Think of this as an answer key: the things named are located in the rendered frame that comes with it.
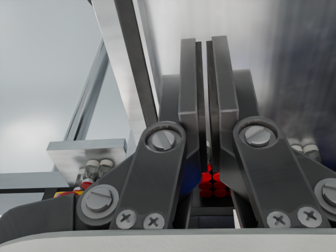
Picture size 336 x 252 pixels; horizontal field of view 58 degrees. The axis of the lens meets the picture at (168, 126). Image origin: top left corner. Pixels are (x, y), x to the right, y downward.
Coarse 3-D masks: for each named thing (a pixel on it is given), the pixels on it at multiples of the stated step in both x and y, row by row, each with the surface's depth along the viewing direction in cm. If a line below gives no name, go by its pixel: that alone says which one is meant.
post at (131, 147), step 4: (132, 136) 49; (128, 140) 48; (132, 140) 48; (128, 144) 48; (132, 144) 48; (128, 148) 47; (132, 148) 47; (128, 152) 47; (132, 152) 46; (128, 156) 46
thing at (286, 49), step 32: (160, 0) 30; (192, 0) 30; (224, 0) 30; (256, 0) 30; (288, 0) 30; (320, 0) 29; (160, 32) 33; (192, 32) 33; (224, 32) 32; (256, 32) 32; (288, 32) 32; (320, 32) 32; (160, 64) 36; (256, 64) 35; (288, 64) 35; (320, 64) 35; (256, 96) 38; (288, 96) 38; (320, 96) 38; (288, 128) 42; (320, 128) 42
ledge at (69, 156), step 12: (48, 144) 50; (60, 144) 50; (72, 144) 49; (84, 144) 49; (96, 144) 49; (108, 144) 48; (120, 144) 48; (60, 156) 50; (72, 156) 50; (84, 156) 50; (96, 156) 50; (108, 156) 49; (120, 156) 49; (60, 168) 53; (72, 168) 52; (72, 180) 55
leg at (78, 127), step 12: (96, 60) 93; (108, 60) 96; (96, 72) 89; (84, 84) 86; (96, 84) 86; (84, 96) 81; (96, 96) 84; (84, 108) 78; (72, 120) 75; (84, 120) 76; (72, 132) 72; (84, 132) 74
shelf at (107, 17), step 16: (96, 0) 31; (112, 0) 31; (96, 16) 32; (112, 16) 32; (112, 32) 33; (112, 48) 35; (112, 64) 36; (128, 64) 36; (128, 80) 38; (128, 96) 40; (128, 112) 42; (144, 128) 44
